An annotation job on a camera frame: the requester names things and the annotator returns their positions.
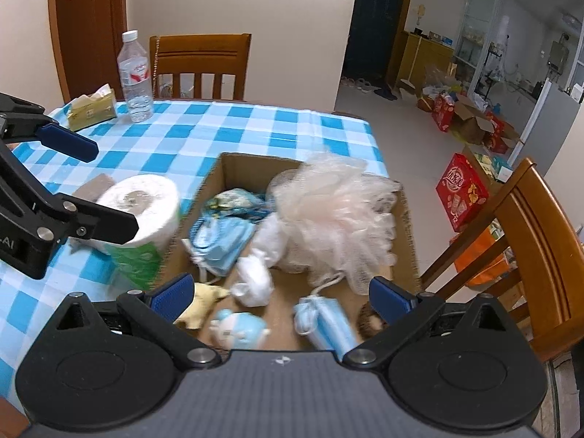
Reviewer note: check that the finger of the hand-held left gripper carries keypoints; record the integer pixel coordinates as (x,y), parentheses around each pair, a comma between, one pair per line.
(105,226)
(68,140)

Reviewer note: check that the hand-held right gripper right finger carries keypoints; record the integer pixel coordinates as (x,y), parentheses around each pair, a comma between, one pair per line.
(390,301)

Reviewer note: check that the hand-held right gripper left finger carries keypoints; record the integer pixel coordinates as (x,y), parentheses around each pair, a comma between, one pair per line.
(173,294)

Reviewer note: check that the yellow plush toy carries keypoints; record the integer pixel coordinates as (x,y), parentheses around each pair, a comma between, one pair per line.
(200,303)

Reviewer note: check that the brown hair scrunchie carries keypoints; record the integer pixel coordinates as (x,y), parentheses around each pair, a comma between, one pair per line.
(367,321)

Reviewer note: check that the toilet paper roll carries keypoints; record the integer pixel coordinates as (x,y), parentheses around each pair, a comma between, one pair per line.
(150,219)

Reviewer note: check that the blue face mask pack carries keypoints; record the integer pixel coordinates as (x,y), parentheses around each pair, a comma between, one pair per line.
(326,328)

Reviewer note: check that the blue white plush toy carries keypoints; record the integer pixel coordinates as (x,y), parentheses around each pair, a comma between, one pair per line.
(237,328)

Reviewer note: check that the light blue face mask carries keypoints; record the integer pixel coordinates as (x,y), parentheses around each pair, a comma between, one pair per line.
(223,242)

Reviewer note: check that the white mesh bath pouf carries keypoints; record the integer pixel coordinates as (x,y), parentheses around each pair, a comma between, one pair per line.
(333,214)

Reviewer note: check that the blue green patterned pouch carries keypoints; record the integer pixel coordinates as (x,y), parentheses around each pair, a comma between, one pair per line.
(235,205)

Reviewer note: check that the white thin cloth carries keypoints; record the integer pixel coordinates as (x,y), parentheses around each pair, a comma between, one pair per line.
(271,246)

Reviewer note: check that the gold tissue pack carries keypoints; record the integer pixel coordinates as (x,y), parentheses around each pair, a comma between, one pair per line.
(91,112)

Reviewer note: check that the grey-brown cloth piece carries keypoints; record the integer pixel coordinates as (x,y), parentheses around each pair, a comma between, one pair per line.
(93,187)

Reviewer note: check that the clear plastic water bottle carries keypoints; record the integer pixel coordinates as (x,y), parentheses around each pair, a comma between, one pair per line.
(134,82)

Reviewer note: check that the orange plastic bag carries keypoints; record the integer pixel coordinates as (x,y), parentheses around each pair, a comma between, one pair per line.
(481,260)

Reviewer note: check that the brown wooden door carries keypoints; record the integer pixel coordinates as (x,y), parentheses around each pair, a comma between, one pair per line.
(91,32)

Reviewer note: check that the red snack box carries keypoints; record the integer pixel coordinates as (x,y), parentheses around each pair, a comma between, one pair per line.
(461,191)

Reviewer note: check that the wooden chair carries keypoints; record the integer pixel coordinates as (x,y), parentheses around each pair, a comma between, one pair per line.
(200,50)
(543,237)

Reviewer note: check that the red gift box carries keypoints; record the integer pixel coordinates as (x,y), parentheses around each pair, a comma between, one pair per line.
(442,114)

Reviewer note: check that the blue checkered tablecloth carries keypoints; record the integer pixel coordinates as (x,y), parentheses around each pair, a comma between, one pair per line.
(273,127)

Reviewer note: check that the open cardboard floor box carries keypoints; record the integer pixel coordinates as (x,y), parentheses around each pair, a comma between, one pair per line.
(472,123)

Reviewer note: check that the red carton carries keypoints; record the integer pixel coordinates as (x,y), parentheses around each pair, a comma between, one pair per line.
(502,134)

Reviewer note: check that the yellow wooden cabinet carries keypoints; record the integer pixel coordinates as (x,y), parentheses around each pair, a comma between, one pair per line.
(424,64)

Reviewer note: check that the grey refrigerator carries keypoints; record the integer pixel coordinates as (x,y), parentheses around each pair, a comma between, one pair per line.
(554,123)

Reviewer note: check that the dark blue door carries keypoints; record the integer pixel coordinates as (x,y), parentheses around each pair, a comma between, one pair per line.
(378,23)

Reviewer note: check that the white water heater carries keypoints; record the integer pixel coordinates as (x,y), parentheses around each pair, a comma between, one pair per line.
(557,54)

